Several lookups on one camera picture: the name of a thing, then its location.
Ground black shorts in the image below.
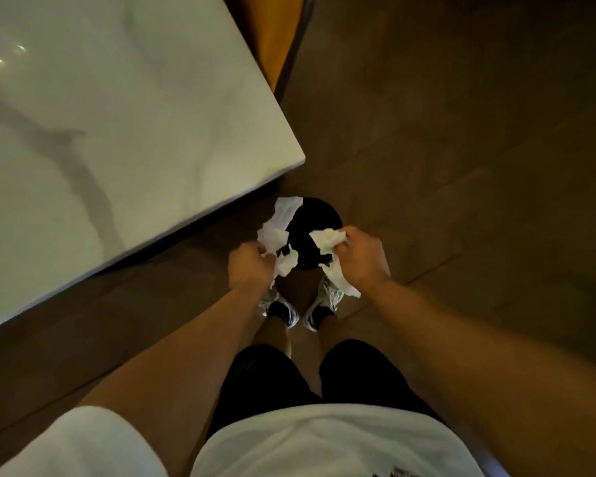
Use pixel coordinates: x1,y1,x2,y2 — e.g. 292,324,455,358
206,339,446,441

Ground white t-shirt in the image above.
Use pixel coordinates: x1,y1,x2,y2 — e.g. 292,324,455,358
0,402,485,477

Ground person's right forearm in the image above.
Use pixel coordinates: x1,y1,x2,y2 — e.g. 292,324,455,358
362,277,596,477

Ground long torn white tissue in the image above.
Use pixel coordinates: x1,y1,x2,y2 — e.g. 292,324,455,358
256,196,304,290

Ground person's left hand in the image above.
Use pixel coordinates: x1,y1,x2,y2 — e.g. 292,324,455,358
227,240,278,293

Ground person's left forearm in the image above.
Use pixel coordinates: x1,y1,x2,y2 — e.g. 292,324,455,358
78,284,280,477

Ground person's left silver sneaker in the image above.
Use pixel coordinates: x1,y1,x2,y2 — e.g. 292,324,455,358
258,287,300,329

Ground person's silver sneaker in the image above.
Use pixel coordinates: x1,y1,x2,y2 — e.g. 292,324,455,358
258,287,300,329
303,275,342,333

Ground person's right silver sneaker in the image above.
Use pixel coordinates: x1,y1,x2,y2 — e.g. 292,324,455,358
303,275,342,333

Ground black round waste bin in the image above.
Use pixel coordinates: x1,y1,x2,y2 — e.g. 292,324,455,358
277,197,344,270

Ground orange chair with dark frame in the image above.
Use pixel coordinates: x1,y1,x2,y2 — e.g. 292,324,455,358
223,0,317,103

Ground person's right hand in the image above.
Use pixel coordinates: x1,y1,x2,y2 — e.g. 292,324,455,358
333,226,393,293

